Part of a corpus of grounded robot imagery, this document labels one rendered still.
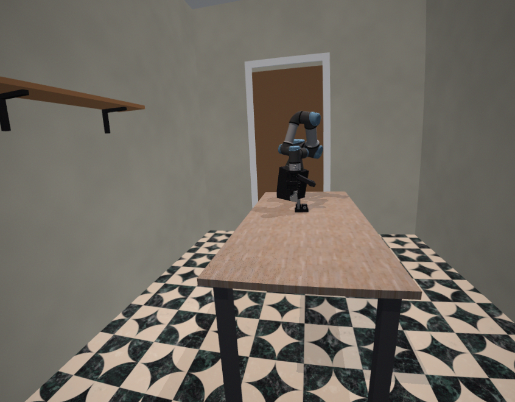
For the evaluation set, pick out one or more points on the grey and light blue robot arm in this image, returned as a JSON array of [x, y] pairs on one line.
[[292, 148]]

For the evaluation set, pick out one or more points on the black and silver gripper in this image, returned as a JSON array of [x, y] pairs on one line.
[[293, 184]]

